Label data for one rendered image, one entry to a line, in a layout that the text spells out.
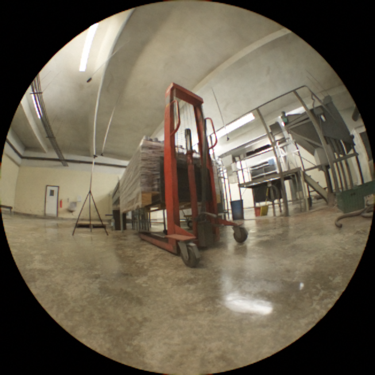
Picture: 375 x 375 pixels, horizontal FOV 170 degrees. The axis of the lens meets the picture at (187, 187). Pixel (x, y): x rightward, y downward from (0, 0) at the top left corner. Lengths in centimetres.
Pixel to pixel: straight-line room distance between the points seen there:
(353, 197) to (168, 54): 525
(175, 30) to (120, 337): 482
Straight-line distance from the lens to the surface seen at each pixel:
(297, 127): 428
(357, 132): 635
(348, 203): 221
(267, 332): 44
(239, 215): 401
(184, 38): 452
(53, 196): 981
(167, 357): 40
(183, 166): 138
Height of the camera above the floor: 36
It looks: 12 degrees up
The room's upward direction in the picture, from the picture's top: 4 degrees counter-clockwise
